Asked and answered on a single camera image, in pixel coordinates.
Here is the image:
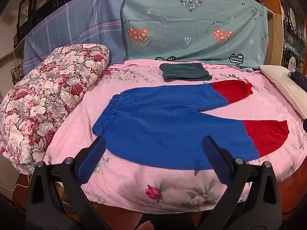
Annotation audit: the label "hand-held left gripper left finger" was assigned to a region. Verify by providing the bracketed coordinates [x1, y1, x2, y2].
[25, 135, 107, 230]

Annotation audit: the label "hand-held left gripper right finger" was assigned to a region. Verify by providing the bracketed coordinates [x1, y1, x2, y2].
[198, 135, 282, 230]

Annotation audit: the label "blue and red pants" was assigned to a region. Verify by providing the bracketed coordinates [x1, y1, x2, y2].
[92, 80, 290, 170]

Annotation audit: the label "person's left hand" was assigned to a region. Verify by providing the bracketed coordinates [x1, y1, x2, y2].
[138, 220, 154, 230]

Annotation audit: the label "pink floral bed sheet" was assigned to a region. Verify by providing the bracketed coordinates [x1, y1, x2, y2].
[43, 59, 307, 215]

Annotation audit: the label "red floral quilt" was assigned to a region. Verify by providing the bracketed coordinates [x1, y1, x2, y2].
[0, 44, 111, 176]

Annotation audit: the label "dark green folded garment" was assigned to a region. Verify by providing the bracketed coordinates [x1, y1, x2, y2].
[159, 63, 213, 82]

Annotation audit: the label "white quilted pillow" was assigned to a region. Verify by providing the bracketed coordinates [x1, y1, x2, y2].
[259, 65, 307, 120]

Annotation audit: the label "dark blue object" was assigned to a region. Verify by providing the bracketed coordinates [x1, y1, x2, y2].
[288, 71, 307, 93]

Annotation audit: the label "blue plaid sheet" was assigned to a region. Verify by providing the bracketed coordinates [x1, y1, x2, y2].
[23, 0, 125, 76]

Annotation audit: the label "green heart-print sheet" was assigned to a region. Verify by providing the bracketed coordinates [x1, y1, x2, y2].
[119, 0, 268, 67]

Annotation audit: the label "dark carved wooden shelf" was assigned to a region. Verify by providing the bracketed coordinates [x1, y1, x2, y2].
[281, 0, 307, 73]

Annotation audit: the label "wooden bed post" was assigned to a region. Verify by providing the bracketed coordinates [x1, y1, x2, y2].
[266, 0, 285, 65]

